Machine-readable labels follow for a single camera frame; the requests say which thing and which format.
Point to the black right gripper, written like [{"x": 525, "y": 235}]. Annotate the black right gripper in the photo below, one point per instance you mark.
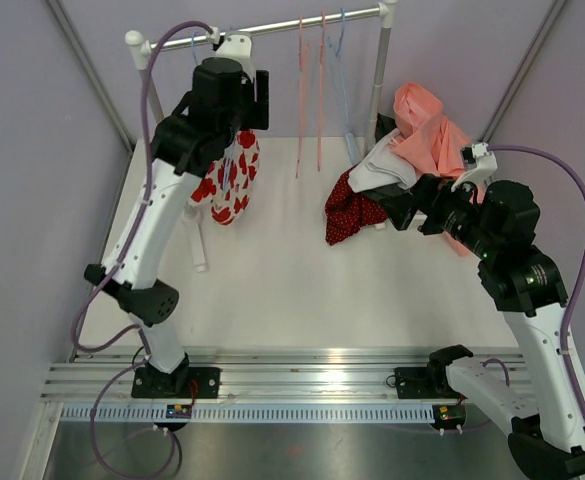
[{"x": 432, "y": 195}]

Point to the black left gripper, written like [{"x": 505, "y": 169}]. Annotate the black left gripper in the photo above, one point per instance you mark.
[{"x": 256, "y": 117}]

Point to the salmon pink pleated skirt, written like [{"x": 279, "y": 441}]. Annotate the salmon pink pleated skirt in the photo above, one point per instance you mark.
[{"x": 427, "y": 139}]

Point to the white red floral skirt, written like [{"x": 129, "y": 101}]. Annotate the white red floral skirt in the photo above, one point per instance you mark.
[{"x": 227, "y": 186}]

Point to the dark red polka dot skirt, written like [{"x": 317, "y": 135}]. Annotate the dark red polka dot skirt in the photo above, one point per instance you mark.
[{"x": 347, "y": 212}]

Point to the dark grey dotted skirt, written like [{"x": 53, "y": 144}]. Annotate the dark grey dotted skirt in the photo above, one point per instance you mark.
[{"x": 387, "y": 130}]

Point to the pink wire hanger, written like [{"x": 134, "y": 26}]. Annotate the pink wire hanger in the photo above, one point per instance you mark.
[
  {"x": 302, "y": 54},
  {"x": 320, "y": 99}
]

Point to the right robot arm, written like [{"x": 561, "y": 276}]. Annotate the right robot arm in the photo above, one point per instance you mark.
[{"x": 546, "y": 438}]

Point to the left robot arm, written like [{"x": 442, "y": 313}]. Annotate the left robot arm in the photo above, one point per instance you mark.
[{"x": 180, "y": 154}]

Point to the white perforated plastic basket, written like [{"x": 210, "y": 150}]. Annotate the white perforated plastic basket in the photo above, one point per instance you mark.
[{"x": 417, "y": 220}]

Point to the white and silver clothes rack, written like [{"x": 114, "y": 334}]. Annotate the white and silver clothes rack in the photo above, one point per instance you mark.
[{"x": 143, "y": 51}]

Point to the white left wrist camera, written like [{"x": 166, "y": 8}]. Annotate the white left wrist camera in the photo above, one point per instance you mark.
[{"x": 237, "y": 46}]

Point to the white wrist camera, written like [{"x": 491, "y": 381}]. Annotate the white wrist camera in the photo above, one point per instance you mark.
[
  {"x": 482, "y": 164},
  {"x": 237, "y": 46}
]

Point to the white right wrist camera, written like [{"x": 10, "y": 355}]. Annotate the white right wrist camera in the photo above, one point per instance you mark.
[{"x": 482, "y": 164}]

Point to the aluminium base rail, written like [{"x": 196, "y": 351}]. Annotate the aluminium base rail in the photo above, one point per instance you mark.
[{"x": 253, "y": 386}]

